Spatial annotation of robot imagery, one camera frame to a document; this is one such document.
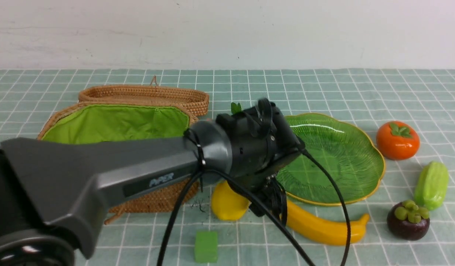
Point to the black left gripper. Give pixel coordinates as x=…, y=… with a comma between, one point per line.
x=273, y=195

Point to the yellow toy lemon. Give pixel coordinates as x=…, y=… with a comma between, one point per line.
x=226, y=204

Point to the yellow toy banana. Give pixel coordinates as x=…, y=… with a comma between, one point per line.
x=315, y=228

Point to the white toy radish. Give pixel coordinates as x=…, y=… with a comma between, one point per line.
x=235, y=107

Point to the dark purple toy mangosteen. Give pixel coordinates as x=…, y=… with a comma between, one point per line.
x=408, y=221

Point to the orange toy persimmon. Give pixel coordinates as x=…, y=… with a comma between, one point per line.
x=397, y=140

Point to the green toy gourd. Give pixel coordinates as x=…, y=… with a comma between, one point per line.
x=431, y=189

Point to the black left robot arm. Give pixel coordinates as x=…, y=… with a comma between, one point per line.
x=54, y=197

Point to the green foam cube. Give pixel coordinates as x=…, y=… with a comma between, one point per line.
x=206, y=247

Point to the green leaf-shaped glass plate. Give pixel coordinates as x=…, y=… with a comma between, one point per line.
x=344, y=150

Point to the woven wicker basket lid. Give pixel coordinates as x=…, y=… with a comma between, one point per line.
x=194, y=101

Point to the green checkered tablecloth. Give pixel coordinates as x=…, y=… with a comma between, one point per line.
x=422, y=98

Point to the woven wicker basket green lining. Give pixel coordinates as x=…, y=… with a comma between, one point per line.
x=93, y=122

